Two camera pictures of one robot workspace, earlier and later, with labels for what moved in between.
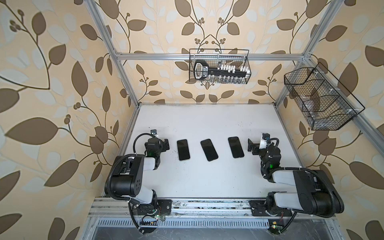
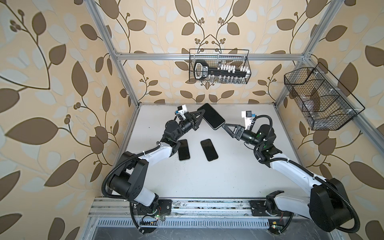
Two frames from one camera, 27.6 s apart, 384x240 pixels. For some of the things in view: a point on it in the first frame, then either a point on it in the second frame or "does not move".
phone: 209,150 does not move
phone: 183,149 does not move
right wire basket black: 326,104 does not move
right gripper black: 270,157 to 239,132
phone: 235,146 to 211,116
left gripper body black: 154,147 to 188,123
